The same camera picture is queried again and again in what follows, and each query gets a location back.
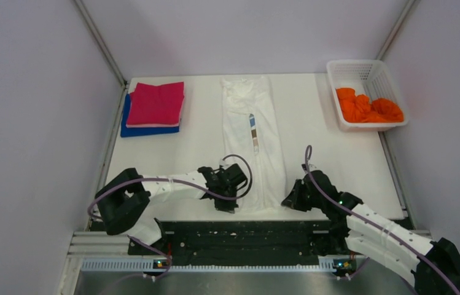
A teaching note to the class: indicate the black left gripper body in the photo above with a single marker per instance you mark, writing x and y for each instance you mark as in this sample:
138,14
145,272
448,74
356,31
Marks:
225,206

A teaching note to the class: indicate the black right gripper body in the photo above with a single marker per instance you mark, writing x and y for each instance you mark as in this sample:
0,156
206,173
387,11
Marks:
314,201

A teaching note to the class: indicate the white printed t-shirt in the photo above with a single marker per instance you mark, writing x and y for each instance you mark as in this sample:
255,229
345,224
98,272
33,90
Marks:
250,130

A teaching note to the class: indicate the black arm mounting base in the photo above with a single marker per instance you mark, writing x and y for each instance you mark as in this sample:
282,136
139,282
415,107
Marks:
250,243

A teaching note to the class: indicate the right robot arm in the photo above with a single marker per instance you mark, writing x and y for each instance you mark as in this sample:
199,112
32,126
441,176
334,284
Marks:
428,266

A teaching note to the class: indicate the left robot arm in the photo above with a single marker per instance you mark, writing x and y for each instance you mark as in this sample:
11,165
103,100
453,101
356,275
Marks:
123,203

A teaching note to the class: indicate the orange crumpled t-shirt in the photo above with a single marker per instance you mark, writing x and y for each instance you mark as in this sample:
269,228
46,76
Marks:
361,109

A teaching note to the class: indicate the folded magenta t-shirt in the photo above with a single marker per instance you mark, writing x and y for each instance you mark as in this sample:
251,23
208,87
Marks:
157,104

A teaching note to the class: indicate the folded pink t-shirt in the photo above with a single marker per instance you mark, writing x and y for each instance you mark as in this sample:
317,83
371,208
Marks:
152,125

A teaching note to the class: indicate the folded blue t-shirt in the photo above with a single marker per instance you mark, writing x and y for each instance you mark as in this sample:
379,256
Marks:
126,132

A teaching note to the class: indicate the white plastic basket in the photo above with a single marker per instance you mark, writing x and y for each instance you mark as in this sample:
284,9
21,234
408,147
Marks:
370,78

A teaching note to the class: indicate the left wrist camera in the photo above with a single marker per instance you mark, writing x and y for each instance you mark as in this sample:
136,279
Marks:
223,164

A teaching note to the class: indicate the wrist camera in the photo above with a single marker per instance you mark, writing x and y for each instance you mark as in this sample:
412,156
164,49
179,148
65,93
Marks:
309,168
223,164

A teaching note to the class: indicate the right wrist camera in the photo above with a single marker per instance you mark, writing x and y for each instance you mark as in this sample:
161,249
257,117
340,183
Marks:
309,168

